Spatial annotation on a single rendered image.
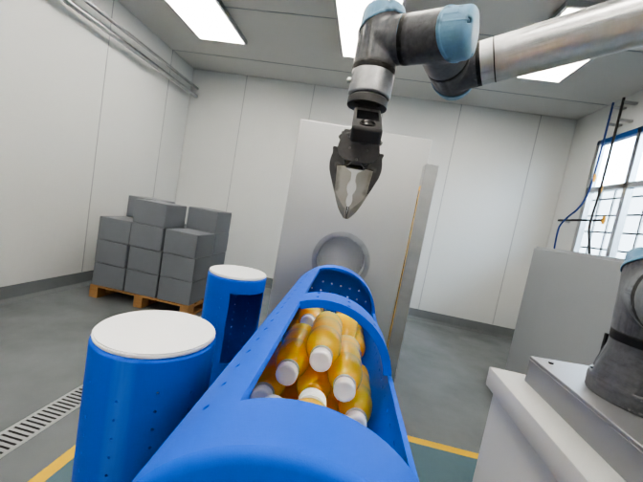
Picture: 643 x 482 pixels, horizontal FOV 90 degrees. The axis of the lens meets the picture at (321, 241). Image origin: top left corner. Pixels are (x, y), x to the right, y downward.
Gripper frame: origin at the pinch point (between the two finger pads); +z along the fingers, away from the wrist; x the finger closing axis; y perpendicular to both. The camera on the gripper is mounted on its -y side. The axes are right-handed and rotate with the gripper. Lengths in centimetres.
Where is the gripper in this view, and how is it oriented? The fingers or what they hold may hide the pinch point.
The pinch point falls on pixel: (346, 211)
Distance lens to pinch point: 57.1
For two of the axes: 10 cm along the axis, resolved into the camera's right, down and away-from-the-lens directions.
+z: -1.8, 9.8, 0.9
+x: -9.8, -1.8, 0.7
